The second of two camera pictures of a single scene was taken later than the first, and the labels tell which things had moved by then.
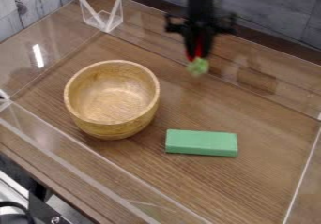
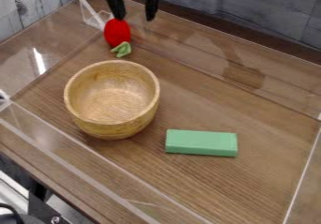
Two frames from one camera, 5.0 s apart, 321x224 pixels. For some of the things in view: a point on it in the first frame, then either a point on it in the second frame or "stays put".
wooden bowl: [111, 96] stays put
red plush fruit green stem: [198, 65] -> [116, 32]
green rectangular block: [201, 142] stays put
